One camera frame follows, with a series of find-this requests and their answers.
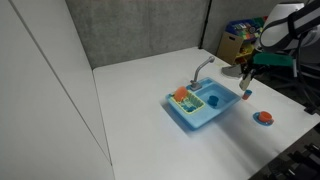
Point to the light blue toy sink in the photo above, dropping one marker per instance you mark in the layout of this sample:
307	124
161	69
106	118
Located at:
209	87

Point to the small blue orange cup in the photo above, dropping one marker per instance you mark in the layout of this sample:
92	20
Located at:
246	94

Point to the orange toy teacup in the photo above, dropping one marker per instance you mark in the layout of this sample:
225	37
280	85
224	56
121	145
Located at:
265	117

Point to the blue toy saucer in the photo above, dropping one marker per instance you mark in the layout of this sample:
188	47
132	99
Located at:
256	118

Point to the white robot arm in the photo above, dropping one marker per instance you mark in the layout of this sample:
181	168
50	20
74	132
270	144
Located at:
289	26

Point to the black tripod pole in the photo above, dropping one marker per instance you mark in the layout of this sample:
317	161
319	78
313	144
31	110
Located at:
205	23

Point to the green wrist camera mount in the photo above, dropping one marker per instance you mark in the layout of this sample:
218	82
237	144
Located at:
273	59

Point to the blue toy cup in sink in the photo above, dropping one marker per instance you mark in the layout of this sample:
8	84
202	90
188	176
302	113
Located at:
213	101

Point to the toy storage shelf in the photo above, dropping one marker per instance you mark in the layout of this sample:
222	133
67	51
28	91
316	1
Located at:
238	39

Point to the yellow toy dish rack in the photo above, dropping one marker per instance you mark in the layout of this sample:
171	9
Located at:
190	103

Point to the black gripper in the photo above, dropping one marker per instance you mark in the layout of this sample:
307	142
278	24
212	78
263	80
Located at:
254	69

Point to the orange toy plate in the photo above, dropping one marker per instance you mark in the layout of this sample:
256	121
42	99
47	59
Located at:
180	94

